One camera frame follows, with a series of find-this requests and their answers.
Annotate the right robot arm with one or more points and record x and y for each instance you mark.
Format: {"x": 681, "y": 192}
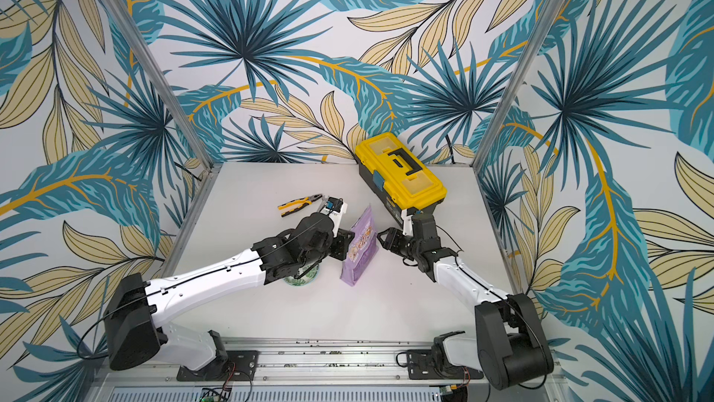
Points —
{"x": 509, "y": 347}

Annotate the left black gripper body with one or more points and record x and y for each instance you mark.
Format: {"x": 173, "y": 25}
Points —
{"x": 334, "y": 245}

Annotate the left aluminium frame post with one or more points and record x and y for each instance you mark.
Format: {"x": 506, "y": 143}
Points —
{"x": 137, "y": 44}

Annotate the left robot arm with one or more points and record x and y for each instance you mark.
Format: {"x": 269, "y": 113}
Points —
{"x": 139, "y": 320}

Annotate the aluminium frame post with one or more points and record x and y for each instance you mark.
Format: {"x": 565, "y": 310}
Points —
{"x": 137, "y": 44}
{"x": 532, "y": 46}

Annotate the aluminium front rail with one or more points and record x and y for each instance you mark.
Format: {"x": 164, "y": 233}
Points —
{"x": 317, "y": 370}

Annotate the right aluminium frame post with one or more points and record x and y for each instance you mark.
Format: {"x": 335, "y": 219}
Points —
{"x": 532, "y": 46}

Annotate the yellow black pliers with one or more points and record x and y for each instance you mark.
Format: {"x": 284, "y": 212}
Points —
{"x": 296, "y": 205}

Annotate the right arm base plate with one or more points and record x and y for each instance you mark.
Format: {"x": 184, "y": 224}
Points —
{"x": 424, "y": 364}

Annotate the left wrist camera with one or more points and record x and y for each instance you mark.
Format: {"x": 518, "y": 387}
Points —
{"x": 334, "y": 208}

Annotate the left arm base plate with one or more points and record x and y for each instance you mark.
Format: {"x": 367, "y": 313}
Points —
{"x": 238, "y": 366}

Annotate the purple oats bag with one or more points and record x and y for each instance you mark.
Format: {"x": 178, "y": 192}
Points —
{"x": 362, "y": 248}

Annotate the yellow black toolbox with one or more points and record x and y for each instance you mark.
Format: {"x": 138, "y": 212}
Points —
{"x": 400, "y": 180}

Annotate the green leaf pattern bowl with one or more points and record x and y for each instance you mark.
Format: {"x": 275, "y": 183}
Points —
{"x": 304, "y": 276}

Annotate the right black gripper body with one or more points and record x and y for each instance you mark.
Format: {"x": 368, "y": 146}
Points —
{"x": 399, "y": 242}

